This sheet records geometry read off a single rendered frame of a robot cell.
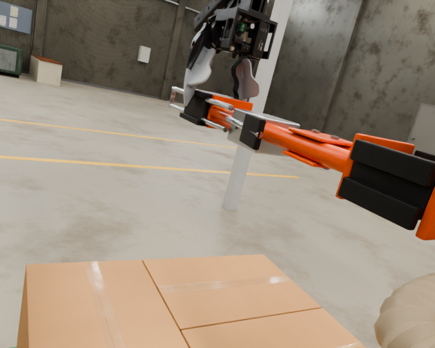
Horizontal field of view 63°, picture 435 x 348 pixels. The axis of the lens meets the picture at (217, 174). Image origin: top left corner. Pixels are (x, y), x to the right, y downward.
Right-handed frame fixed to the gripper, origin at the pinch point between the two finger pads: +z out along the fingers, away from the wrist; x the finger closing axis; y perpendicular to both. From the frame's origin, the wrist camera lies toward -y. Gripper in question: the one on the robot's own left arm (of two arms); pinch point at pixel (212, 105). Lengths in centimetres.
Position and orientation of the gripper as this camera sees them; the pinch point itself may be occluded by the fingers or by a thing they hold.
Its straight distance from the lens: 59.4
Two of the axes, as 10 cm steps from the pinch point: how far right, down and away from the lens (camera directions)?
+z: -2.3, 9.4, 2.4
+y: 4.7, 3.3, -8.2
